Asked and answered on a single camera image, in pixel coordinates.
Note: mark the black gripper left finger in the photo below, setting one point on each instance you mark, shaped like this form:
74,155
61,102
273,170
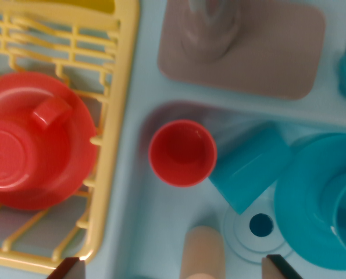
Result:
71,270

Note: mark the pale yellow dish rack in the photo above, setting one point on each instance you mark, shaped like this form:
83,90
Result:
123,87

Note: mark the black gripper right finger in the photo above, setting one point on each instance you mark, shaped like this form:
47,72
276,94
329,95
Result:
274,268

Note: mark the red plastic tumbler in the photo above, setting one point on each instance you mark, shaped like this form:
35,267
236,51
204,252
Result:
183,154

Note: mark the red plastic mug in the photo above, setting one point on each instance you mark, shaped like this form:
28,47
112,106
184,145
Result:
15,157

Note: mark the grey toy faucet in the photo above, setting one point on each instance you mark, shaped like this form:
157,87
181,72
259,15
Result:
248,58

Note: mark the light blue toy sink unit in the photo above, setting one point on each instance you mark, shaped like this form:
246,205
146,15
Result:
132,145

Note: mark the teal plastic tumbler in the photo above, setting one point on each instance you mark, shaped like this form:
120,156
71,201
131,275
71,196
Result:
248,171

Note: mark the teal plastic plate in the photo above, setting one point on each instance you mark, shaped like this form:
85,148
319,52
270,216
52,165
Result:
300,203

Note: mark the red plastic plate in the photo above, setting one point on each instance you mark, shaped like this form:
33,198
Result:
79,162

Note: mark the beige detergent bottle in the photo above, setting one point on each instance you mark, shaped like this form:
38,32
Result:
203,250

